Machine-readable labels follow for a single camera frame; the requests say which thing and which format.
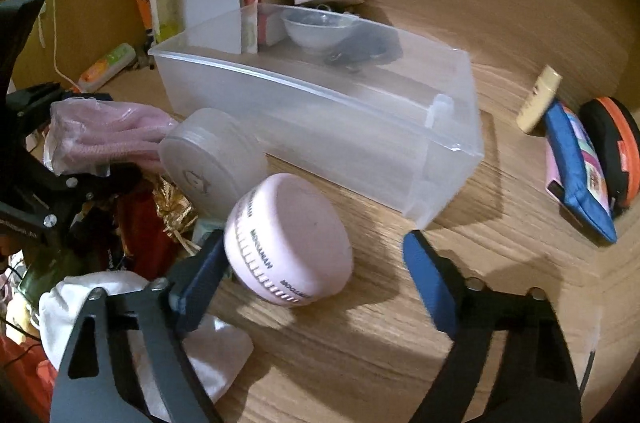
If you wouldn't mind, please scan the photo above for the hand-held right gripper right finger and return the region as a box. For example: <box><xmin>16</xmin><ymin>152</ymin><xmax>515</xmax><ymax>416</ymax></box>
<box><xmin>402</xmin><ymin>229</ymin><xmax>583</xmax><ymax>423</ymax></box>

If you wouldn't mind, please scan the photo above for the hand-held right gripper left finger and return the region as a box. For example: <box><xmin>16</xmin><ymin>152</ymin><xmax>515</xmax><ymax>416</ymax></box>
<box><xmin>49</xmin><ymin>228</ymin><xmax>231</xmax><ymax>423</ymax></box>

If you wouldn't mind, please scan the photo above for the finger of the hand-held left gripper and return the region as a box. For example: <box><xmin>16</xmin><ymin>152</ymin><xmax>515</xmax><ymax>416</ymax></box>
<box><xmin>7</xmin><ymin>84</ymin><xmax>113</xmax><ymax>120</ymax></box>
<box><xmin>30</xmin><ymin>163</ymin><xmax>143</xmax><ymax>249</ymax></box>

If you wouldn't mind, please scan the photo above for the pink cloth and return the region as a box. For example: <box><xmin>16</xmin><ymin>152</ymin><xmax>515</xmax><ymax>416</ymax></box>
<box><xmin>44</xmin><ymin>99</ymin><xmax>181</xmax><ymax>176</ymax></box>

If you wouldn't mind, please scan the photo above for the white cloth pouch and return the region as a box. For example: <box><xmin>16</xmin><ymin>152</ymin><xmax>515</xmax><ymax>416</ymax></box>
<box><xmin>37</xmin><ymin>270</ymin><xmax>256</xmax><ymax>419</ymax></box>

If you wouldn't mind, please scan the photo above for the pink round container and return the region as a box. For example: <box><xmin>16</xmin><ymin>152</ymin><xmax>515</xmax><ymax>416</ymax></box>
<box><xmin>223</xmin><ymin>173</ymin><xmax>354</xmax><ymax>306</ymax></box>

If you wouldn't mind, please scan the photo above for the translucent round container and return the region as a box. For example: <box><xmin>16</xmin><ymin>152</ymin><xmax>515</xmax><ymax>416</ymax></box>
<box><xmin>159</xmin><ymin>107</ymin><xmax>268</xmax><ymax>210</ymax></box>

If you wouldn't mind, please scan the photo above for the clear plastic storage box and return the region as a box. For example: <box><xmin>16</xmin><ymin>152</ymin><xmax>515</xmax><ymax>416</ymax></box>
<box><xmin>148</xmin><ymin>3</ymin><xmax>486</xmax><ymax>231</ymax></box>

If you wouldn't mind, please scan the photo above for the wooden desktop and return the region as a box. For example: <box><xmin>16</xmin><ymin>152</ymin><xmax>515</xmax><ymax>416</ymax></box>
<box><xmin>75</xmin><ymin>0</ymin><xmax>640</xmax><ymax>423</ymax></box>

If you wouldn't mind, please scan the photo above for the small green white box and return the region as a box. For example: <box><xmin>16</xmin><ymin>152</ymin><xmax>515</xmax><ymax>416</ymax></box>
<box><xmin>192</xmin><ymin>218</ymin><xmax>226</xmax><ymax>249</ymax></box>

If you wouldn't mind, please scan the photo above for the orange green tube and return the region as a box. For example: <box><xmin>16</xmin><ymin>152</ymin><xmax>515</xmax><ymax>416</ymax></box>
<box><xmin>77</xmin><ymin>43</ymin><xmax>137</xmax><ymax>93</ymax></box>

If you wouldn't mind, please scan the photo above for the red fabric pouch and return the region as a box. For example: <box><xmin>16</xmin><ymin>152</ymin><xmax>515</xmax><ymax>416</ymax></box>
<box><xmin>115</xmin><ymin>190</ymin><xmax>183</xmax><ymax>279</ymax></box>

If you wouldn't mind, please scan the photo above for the gold ribbon gift bag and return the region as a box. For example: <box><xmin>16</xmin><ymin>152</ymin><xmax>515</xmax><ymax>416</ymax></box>
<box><xmin>150</xmin><ymin>178</ymin><xmax>201</xmax><ymax>254</ymax></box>

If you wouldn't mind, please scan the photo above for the pink notebook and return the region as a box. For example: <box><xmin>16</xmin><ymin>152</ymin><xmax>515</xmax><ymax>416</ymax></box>
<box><xmin>545</xmin><ymin>143</ymin><xmax>571</xmax><ymax>209</ymax></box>

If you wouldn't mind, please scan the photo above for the blue zip pouch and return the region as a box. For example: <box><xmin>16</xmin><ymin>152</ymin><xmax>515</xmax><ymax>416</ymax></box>
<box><xmin>544</xmin><ymin>100</ymin><xmax>618</xmax><ymax>246</ymax></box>

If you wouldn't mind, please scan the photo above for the red cloth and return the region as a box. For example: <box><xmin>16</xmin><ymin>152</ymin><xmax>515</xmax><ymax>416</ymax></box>
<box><xmin>0</xmin><ymin>333</ymin><xmax>53</xmax><ymax>414</ymax></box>

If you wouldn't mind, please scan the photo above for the cream tube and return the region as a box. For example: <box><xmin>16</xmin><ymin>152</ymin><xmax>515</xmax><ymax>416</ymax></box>
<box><xmin>516</xmin><ymin>64</ymin><xmax>563</xmax><ymax>135</ymax></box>

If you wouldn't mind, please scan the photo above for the illustrated small box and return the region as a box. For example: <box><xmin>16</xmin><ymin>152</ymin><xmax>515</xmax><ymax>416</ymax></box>
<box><xmin>241</xmin><ymin>0</ymin><xmax>261</xmax><ymax>54</ymax></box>

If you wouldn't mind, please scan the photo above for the black orange round case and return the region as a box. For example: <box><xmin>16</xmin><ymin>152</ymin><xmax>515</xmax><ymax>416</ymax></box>
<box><xmin>579</xmin><ymin>96</ymin><xmax>640</xmax><ymax>219</ymax></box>

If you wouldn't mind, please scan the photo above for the black pouch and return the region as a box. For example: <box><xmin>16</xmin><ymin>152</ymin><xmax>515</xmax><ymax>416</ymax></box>
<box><xmin>325</xmin><ymin>26</ymin><xmax>401</xmax><ymax>66</ymax></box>

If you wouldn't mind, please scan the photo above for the white bowl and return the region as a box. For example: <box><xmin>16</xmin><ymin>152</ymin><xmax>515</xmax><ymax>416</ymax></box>
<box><xmin>280</xmin><ymin>9</ymin><xmax>358</xmax><ymax>56</ymax></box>

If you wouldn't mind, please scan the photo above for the white cord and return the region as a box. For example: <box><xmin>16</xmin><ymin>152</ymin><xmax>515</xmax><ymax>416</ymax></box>
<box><xmin>30</xmin><ymin>0</ymin><xmax>86</xmax><ymax>91</ymax></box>

